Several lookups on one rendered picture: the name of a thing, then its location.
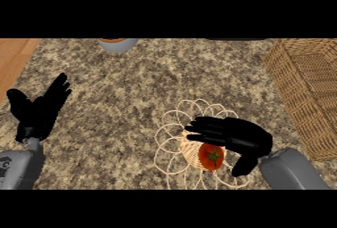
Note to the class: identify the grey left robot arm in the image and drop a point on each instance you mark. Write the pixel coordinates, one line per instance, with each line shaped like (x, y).
(19, 166)

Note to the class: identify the grey pot with orange contents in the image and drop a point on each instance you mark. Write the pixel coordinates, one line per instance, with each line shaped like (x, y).
(117, 45)

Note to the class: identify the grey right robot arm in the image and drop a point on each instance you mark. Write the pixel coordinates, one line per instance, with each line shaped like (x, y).
(291, 170)

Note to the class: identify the brown wicker basket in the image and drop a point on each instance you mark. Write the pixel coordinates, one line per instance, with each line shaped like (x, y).
(306, 95)

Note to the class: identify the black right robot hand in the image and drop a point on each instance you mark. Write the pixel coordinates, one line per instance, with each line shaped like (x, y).
(238, 133)

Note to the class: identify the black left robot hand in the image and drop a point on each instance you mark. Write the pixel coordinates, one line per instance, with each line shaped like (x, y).
(37, 112)

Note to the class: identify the red tomato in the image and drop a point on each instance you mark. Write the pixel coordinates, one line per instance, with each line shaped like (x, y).
(211, 156)

